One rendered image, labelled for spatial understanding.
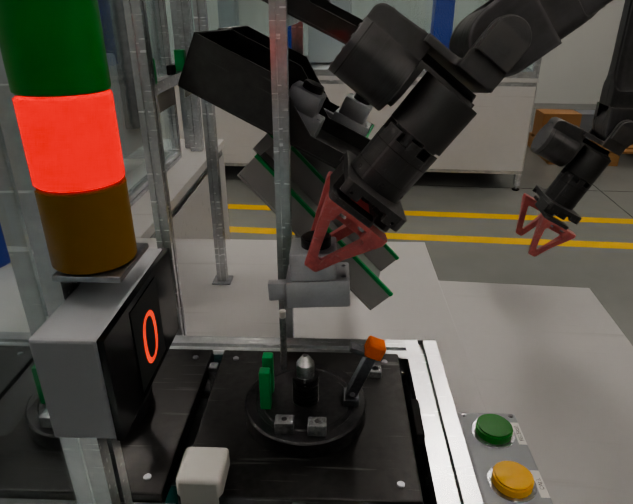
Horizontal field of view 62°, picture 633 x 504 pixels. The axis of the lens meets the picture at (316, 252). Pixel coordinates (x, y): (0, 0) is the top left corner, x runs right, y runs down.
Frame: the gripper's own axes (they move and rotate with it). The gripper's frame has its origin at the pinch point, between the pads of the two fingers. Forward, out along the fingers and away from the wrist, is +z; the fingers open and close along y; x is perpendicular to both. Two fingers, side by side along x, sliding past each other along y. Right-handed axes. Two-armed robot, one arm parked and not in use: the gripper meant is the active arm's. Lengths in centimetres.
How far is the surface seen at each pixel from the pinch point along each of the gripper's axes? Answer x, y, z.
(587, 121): 254, -508, -92
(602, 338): 59, -34, -5
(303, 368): 7.3, 0.6, 11.8
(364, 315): 25, -40, 20
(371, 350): 11.6, 0.6, 5.3
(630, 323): 187, -177, 4
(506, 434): 29.4, 2.5, 3.5
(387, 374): 19.8, -7.8, 11.1
